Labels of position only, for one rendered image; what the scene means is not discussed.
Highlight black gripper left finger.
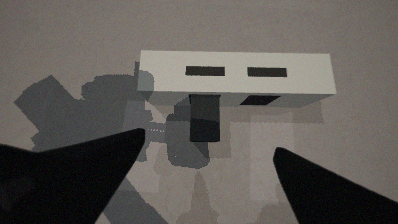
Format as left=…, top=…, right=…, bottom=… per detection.
left=0, top=128, right=145, bottom=224

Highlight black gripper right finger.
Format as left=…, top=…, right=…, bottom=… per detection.
left=273, top=147, right=398, bottom=224

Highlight black two-prong plug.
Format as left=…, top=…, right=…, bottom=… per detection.
left=190, top=95, right=220, bottom=142

